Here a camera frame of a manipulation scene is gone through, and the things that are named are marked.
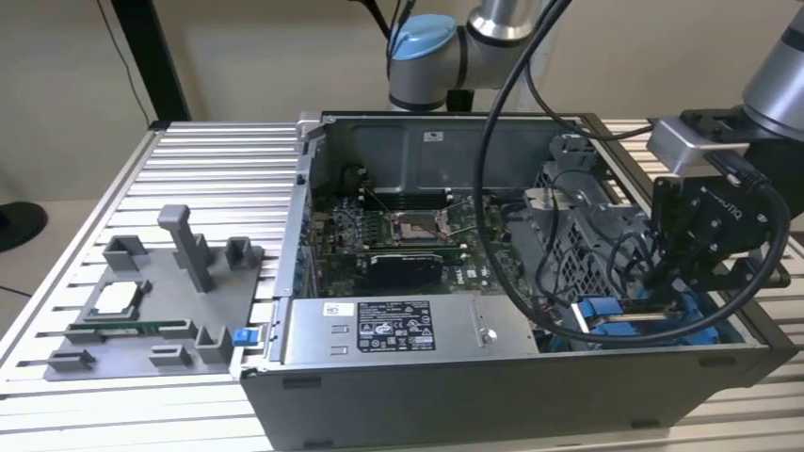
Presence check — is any silver power supply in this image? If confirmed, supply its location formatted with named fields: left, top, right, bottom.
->
left=279, top=295, right=541, bottom=368

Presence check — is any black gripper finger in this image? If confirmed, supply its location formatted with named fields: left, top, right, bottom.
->
left=671, top=225, right=724, bottom=294
left=640, top=176, right=692, bottom=290

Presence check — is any black round stand base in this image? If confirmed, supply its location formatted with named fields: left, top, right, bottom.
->
left=0, top=201, right=51, bottom=253

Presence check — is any CPU socket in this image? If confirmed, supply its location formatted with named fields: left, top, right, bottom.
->
left=385, top=209, right=457, bottom=246

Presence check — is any black camera bracket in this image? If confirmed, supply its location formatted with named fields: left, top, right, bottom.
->
left=680, top=107, right=759, bottom=142

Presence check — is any black camera mount frame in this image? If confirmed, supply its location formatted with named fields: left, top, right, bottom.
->
left=689, top=256, right=793, bottom=296

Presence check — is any grey parts rack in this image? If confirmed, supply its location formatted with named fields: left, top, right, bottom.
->
left=41, top=203, right=269, bottom=381

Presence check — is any hard disk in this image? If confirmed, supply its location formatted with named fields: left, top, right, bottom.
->
left=575, top=294, right=721, bottom=343

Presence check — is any green RAM stick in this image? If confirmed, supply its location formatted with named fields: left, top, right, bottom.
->
left=68, top=319, right=193, bottom=336

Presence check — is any black frame post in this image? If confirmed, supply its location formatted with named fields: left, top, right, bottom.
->
left=111, top=0, right=193, bottom=124

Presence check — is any green motherboard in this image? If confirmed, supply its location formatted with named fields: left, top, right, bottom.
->
left=311, top=186, right=529, bottom=300

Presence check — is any silver camera box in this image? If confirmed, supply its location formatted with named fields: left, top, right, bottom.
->
left=645, top=117, right=752, bottom=179

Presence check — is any thin black cable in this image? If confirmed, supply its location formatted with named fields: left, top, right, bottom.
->
left=355, top=0, right=395, bottom=39

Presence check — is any silver CPU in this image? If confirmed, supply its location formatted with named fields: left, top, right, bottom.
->
left=87, top=282, right=143, bottom=315

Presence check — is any metal socket cover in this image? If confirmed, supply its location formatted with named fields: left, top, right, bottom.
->
left=439, top=197, right=491, bottom=237

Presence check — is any grey disk bay cage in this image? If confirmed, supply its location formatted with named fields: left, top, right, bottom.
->
left=505, top=134, right=743, bottom=352

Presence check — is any dark grey PC case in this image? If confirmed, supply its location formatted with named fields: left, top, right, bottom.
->
left=237, top=110, right=799, bottom=451

